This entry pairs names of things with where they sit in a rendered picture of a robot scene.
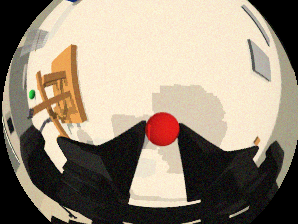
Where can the red ball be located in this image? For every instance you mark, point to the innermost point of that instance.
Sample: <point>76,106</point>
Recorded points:
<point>162,129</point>

